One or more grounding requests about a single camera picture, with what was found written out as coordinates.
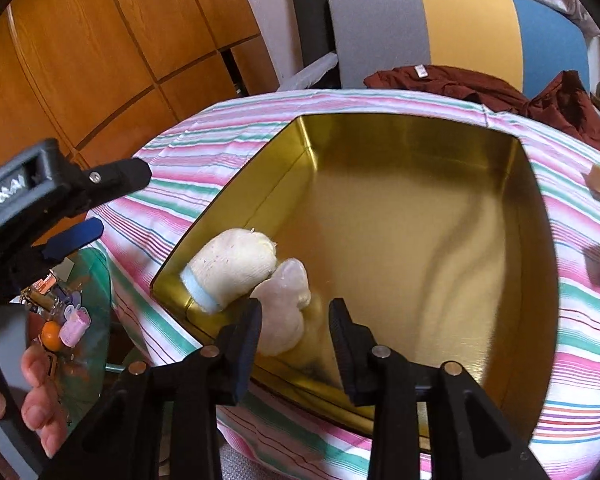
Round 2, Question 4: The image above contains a white sock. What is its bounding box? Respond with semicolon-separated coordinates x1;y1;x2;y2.
180;229;276;314

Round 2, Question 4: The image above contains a person's left hand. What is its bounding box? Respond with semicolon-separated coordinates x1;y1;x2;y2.
0;344;67;458

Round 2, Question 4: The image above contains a striped bed cover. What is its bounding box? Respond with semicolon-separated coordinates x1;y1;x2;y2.
93;90;600;479

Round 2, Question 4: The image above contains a pink thread spool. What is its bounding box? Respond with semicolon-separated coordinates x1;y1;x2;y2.
59;304;91;348

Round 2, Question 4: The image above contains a small orange ball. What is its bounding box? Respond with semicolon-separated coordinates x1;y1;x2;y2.
40;321;64;352

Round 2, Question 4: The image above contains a wooden wardrobe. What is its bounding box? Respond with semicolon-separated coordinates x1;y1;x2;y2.
0;0;278;168

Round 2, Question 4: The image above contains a green glass side table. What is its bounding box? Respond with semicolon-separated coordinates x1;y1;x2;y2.
16;247;111;431

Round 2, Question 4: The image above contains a gold metal tin box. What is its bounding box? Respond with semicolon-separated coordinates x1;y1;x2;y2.
150;113;559;438

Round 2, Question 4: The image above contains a black rolled mat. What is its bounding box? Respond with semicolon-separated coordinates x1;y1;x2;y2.
280;0;341;90

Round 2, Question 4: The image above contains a grey yellow blue chair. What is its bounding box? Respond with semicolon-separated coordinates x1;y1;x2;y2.
328;0;590;98

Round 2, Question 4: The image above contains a dark red garment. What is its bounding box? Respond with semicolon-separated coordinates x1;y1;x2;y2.
364;65;600;151

